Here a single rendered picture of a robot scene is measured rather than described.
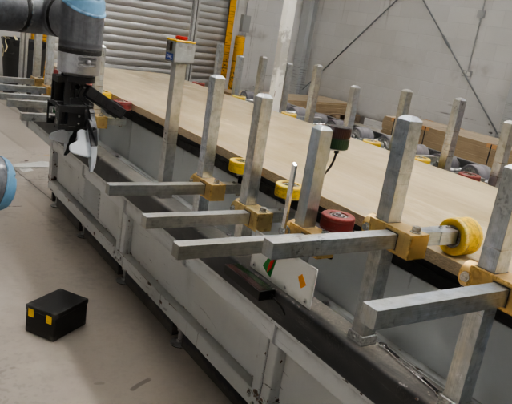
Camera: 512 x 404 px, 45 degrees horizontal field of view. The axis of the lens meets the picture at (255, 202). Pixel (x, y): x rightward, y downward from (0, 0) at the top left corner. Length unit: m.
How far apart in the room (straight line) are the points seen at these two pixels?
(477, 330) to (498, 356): 0.27
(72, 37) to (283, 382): 1.22
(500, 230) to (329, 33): 10.53
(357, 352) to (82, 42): 0.85
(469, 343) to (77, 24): 0.97
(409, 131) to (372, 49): 9.61
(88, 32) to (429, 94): 8.84
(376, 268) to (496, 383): 0.35
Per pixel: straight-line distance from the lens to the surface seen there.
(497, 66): 9.43
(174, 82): 2.04
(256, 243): 1.33
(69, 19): 1.38
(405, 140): 1.21
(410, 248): 1.20
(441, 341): 1.48
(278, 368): 2.01
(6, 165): 1.78
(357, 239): 1.15
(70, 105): 1.40
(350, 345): 1.33
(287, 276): 1.50
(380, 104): 10.58
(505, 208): 1.08
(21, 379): 2.40
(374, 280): 1.28
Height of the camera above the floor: 1.30
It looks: 16 degrees down
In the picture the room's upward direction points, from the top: 9 degrees clockwise
